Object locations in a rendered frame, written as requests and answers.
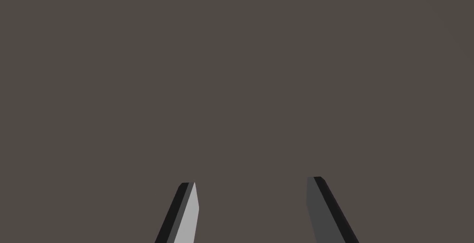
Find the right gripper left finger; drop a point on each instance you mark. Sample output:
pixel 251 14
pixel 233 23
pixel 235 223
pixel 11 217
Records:
pixel 181 217

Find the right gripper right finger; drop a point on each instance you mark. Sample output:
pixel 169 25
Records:
pixel 327 217

